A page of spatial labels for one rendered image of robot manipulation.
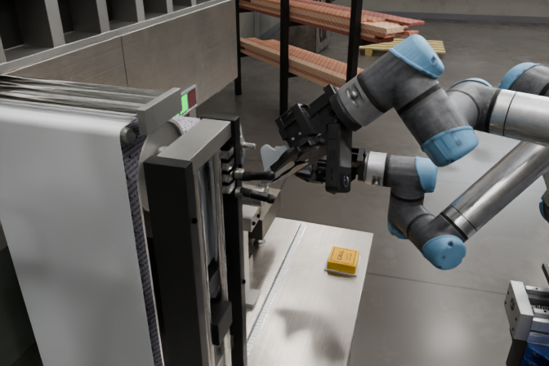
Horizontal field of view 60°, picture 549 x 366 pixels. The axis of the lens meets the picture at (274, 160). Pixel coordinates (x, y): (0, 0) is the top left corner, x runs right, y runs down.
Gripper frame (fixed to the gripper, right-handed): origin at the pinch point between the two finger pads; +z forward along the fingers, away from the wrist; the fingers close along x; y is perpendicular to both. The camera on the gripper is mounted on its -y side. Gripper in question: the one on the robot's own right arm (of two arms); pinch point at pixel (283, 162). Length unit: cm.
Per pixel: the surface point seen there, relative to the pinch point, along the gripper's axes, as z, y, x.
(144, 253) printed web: 6, 32, 40
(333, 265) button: -14.5, -18.0, 16.6
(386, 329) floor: -28, -136, -4
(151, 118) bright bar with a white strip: 3, 50, 28
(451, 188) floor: -58, -213, -135
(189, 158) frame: -7, 54, 36
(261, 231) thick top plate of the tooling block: 3.2, -9.5, 14.8
